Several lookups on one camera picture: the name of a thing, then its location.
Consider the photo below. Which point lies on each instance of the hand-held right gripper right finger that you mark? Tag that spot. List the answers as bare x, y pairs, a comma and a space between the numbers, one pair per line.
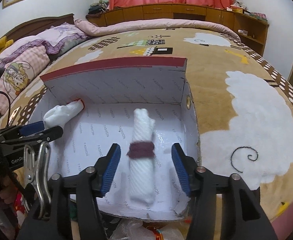
180, 167

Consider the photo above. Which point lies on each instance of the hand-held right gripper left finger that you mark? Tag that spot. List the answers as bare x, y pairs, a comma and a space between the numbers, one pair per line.
110, 167

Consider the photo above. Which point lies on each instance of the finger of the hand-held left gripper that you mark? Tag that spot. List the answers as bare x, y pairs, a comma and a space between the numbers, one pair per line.
51, 133
31, 128

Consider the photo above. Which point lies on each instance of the white sock red trim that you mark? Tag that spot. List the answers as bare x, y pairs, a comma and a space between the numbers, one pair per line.
61, 113

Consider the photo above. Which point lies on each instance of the cardboard shoe box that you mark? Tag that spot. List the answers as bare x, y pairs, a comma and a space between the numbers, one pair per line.
111, 90

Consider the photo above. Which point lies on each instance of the person's left hand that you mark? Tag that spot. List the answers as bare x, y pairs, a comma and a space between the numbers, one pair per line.
4, 192

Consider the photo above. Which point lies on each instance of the smartphone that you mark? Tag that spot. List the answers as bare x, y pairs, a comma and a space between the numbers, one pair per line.
16, 112

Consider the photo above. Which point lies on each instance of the red cartoon bed sheet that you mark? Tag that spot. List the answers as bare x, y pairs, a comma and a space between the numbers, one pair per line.
20, 207

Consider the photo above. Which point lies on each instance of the pink checkered cartoon pillow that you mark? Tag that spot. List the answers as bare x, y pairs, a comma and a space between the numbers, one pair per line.
31, 55

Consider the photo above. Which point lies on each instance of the purple ruffled pillow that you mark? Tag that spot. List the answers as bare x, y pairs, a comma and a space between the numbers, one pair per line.
66, 35

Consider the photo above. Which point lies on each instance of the wooden headboard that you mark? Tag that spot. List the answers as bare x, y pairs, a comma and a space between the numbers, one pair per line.
36, 22

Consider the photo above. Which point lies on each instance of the pile of folded clothes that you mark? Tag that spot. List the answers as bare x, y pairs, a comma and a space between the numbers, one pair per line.
96, 8

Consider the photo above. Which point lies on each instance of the pink rolled quilt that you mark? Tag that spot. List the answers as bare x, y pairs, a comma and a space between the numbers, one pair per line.
136, 27

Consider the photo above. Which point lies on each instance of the wooden window cabinet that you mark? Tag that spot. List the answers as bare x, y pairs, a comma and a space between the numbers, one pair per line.
161, 10

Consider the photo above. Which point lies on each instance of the yellow tissue box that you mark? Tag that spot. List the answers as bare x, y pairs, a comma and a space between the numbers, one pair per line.
236, 9

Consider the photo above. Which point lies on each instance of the stack of flat boxes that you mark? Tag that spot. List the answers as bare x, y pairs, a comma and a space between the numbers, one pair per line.
259, 15

